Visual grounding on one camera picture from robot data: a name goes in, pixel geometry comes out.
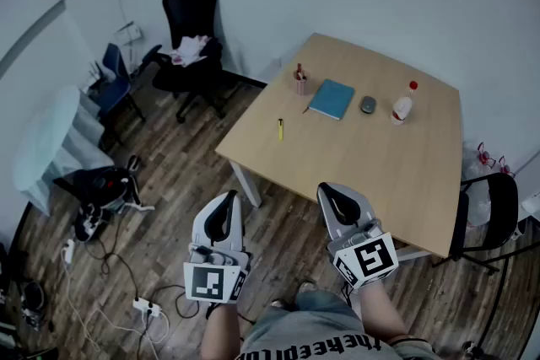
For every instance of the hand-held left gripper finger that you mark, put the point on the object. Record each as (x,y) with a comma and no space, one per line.
(237,229)
(199,225)

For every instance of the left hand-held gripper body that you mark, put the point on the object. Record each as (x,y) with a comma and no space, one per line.
(206,280)

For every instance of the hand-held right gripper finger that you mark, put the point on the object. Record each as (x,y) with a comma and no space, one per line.
(365,211)
(330,223)

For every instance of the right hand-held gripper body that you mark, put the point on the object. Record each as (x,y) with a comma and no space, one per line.
(371,259)

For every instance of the person's left forearm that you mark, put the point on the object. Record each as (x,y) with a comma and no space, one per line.
(219,337)

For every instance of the person's right forearm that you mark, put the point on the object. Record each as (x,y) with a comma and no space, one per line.
(379,310)

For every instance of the white table leg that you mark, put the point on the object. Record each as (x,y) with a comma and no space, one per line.
(249,185)

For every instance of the blue jeans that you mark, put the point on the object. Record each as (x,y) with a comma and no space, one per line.
(325,301)

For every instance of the white power strip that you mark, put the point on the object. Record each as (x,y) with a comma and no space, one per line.
(147,307)

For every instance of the person's right shoe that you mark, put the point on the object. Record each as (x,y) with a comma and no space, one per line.
(306,286)

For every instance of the person's shoe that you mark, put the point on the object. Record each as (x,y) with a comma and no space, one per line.
(306,286)
(279,303)

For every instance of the person's left shoe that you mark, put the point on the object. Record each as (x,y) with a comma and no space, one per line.
(279,303)

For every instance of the black wristband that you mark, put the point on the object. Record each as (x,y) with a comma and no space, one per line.
(407,340)

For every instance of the grey printed t-shirt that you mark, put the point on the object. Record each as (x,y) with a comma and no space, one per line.
(320,333)

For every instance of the black bag with gear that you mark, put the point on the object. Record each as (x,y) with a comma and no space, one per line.
(101,185)

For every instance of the grey computer mouse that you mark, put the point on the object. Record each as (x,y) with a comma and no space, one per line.
(368,104)

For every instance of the clear bottle with red cap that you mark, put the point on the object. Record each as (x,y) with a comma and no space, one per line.
(402,107)

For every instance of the black pen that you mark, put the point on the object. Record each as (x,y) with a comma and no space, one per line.
(306,110)

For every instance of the blue notebook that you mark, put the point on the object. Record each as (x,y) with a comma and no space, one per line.
(332,99)

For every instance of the white power adapter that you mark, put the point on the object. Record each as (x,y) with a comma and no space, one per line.
(69,250)

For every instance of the black folding chair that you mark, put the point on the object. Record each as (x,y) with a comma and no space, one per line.
(500,206)

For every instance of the pink pen holder cup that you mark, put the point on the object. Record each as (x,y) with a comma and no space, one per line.
(302,87)

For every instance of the red pen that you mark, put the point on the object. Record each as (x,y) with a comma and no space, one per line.
(299,69)

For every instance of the blue chair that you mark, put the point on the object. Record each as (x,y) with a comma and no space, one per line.
(115,82)

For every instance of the black round device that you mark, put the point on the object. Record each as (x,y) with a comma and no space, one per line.
(33,299)

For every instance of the round table with white cloth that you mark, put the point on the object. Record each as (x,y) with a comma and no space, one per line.
(46,139)

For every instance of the white crumpled clothes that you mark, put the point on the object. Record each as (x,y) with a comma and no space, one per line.
(190,48)

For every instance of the black office chair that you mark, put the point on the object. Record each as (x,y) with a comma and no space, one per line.
(190,12)

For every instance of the white wall box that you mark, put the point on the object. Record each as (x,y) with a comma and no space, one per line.
(127,33)

